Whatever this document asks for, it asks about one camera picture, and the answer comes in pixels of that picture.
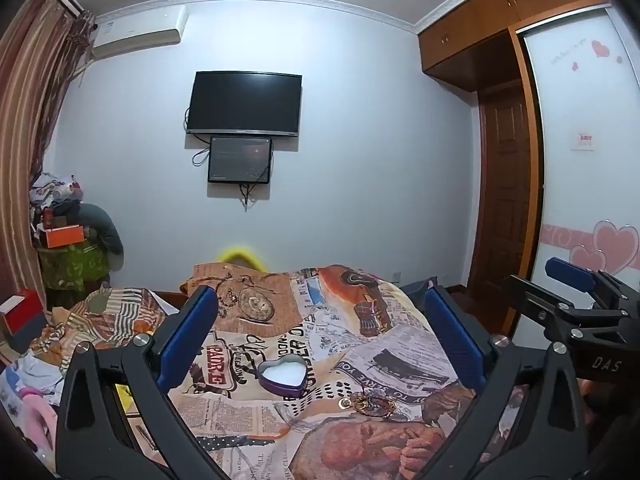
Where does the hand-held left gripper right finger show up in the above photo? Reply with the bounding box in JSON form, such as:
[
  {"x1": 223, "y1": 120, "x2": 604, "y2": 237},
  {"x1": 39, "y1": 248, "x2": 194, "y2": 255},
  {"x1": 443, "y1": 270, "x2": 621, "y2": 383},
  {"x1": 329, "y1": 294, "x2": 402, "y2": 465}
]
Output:
[{"x1": 424, "y1": 285, "x2": 593, "y2": 480}]

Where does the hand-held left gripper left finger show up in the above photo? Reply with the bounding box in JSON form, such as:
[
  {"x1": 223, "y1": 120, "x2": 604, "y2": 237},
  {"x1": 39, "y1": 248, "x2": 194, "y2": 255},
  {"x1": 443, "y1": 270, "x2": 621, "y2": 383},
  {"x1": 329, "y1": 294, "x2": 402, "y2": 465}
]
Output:
[{"x1": 55, "y1": 284, "x2": 231, "y2": 480}]

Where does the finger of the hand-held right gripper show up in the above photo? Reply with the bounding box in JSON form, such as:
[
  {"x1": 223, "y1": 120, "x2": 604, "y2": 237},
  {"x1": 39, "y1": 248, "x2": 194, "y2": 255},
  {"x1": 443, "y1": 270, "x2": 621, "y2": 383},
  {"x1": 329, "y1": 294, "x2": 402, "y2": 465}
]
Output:
[
  {"x1": 504, "y1": 274, "x2": 640, "y2": 378},
  {"x1": 545, "y1": 257, "x2": 640, "y2": 322}
]

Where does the red braided bracelet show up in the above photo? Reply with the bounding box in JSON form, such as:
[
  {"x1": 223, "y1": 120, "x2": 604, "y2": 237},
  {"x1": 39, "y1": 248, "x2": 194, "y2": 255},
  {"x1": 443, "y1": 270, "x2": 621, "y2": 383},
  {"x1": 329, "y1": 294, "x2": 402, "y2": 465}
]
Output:
[{"x1": 350, "y1": 394, "x2": 401, "y2": 419}]

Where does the purple heart-shaped tin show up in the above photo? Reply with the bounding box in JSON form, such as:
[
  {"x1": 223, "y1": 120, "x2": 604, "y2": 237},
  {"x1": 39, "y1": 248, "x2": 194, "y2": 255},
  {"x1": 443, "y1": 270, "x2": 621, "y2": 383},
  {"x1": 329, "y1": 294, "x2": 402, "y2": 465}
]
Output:
[{"x1": 258, "y1": 355, "x2": 307, "y2": 401}]

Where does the dark cloth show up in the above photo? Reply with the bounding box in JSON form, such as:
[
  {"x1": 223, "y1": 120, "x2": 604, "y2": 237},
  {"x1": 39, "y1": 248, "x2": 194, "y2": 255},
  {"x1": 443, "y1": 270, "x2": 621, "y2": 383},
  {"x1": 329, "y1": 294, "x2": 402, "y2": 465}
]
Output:
[{"x1": 398, "y1": 276, "x2": 442, "y2": 312}]

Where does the brown wooden door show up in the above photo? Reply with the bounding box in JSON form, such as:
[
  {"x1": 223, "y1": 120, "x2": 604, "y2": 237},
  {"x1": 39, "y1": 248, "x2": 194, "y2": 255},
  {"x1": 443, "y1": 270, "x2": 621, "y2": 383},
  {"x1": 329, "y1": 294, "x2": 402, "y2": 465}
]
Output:
[{"x1": 467, "y1": 85, "x2": 545, "y2": 332}]

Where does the yellow plastic object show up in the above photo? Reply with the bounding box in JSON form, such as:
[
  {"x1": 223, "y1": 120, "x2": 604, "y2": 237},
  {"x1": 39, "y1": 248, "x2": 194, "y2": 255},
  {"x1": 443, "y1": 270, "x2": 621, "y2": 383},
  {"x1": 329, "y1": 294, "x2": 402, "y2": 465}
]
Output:
[{"x1": 218, "y1": 245, "x2": 267, "y2": 272}]

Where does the green patterned cloth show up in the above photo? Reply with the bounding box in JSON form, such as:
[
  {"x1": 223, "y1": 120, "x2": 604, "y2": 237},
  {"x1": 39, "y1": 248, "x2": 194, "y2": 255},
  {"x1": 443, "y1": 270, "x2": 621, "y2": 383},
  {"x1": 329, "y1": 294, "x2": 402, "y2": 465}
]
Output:
[{"x1": 39, "y1": 241, "x2": 110, "y2": 292}]

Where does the dark grey jacket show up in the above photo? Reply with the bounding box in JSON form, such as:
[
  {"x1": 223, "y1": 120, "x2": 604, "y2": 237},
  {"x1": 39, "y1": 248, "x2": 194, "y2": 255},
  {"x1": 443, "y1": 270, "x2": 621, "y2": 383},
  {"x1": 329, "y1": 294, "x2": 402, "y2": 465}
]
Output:
[{"x1": 74, "y1": 202, "x2": 124, "y2": 282}]

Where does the newspaper print blanket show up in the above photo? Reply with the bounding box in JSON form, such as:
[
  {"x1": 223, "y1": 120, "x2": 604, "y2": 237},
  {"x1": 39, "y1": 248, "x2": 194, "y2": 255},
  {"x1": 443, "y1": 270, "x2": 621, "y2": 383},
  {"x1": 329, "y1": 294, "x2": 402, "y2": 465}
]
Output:
[{"x1": 0, "y1": 262, "x2": 531, "y2": 480}]

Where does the orange box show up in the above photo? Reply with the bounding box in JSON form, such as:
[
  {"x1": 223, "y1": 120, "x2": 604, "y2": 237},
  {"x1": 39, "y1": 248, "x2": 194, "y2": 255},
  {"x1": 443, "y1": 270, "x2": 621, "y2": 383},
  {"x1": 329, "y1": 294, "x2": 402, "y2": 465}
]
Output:
[{"x1": 36, "y1": 224, "x2": 87, "y2": 249}]

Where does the red and white box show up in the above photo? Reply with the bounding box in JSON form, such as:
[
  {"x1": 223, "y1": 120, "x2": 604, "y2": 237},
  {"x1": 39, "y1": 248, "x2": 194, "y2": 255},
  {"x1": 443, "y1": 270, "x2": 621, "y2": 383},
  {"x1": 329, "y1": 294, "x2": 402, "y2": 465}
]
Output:
[{"x1": 0, "y1": 288, "x2": 44, "y2": 335}]

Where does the pink cloth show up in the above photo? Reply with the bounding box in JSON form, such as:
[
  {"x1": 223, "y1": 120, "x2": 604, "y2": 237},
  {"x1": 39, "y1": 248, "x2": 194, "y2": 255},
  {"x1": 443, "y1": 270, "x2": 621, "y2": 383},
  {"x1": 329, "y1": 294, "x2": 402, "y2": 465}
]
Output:
[{"x1": 19, "y1": 389, "x2": 57, "y2": 453}]

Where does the white heart-print wardrobe door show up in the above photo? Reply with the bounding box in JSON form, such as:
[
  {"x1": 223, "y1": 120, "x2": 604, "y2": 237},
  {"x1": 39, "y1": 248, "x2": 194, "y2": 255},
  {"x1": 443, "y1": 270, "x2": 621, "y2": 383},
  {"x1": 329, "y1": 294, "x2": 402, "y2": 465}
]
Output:
[{"x1": 517, "y1": 2, "x2": 640, "y2": 311}]

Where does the printed cloth bundle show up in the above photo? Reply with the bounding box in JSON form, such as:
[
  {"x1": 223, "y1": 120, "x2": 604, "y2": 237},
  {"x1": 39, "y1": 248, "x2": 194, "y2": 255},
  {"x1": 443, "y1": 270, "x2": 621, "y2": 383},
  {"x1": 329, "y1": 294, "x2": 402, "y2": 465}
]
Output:
[{"x1": 29, "y1": 173, "x2": 86, "y2": 213}]

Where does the wooden overhead cabinet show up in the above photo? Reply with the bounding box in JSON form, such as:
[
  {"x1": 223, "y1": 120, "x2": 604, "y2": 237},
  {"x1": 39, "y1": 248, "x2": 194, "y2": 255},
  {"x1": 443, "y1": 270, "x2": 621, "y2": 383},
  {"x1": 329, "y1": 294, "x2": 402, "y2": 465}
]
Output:
[{"x1": 417, "y1": 0, "x2": 610, "y2": 94}]

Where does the brown striped curtain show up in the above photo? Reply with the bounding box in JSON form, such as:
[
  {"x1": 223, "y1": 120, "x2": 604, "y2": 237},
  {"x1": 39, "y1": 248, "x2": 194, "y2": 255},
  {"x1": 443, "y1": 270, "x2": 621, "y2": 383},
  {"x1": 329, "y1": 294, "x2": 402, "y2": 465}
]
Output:
[{"x1": 0, "y1": 0, "x2": 97, "y2": 311}]

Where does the white air conditioner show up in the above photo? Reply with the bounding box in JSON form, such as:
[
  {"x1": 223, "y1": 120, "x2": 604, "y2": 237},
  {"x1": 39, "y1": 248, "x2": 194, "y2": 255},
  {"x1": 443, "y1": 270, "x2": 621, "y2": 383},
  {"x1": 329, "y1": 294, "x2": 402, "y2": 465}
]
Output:
[{"x1": 92, "y1": 5, "x2": 188, "y2": 59}]

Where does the small black wall monitor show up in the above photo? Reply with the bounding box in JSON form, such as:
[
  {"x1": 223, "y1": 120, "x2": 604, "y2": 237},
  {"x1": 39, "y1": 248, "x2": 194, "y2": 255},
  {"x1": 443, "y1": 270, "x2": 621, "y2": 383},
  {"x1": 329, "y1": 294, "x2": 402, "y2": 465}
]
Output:
[{"x1": 208, "y1": 136, "x2": 273, "y2": 185}]

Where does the black wall television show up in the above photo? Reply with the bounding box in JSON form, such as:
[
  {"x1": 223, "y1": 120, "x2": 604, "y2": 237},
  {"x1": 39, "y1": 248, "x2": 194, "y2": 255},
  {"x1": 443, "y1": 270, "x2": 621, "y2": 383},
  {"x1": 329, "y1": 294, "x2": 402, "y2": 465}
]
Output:
[{"x1": 186, "y1": 71, "x2": 303, "y2": 138}]

